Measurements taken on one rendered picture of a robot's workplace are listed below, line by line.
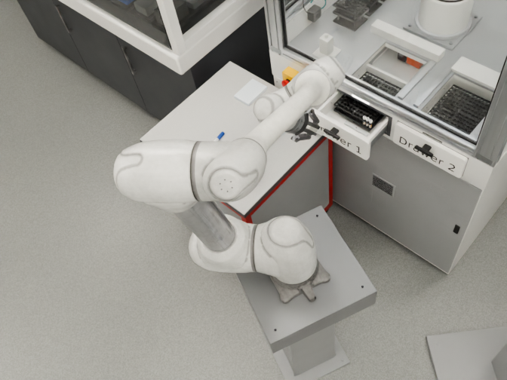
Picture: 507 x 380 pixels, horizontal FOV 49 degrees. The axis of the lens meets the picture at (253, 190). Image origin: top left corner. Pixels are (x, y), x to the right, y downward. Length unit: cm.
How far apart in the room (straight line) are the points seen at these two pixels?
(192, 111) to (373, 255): 116
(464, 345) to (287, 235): 130
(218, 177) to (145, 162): 17
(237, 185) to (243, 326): 170
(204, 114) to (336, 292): 104
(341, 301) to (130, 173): 90
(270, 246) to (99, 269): 158
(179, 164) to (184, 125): 129
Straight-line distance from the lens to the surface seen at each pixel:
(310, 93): 151
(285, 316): 182
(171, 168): 115
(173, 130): 243
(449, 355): 269
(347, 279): 186
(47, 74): 416
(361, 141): 209
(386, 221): 274
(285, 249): 163
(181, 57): 253
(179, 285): 289
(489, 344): 274
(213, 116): 243
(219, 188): 110
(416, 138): 212
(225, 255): 165
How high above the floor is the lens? 256
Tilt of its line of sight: 56 degrees down
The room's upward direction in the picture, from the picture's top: 12 degrees counter-clockwise
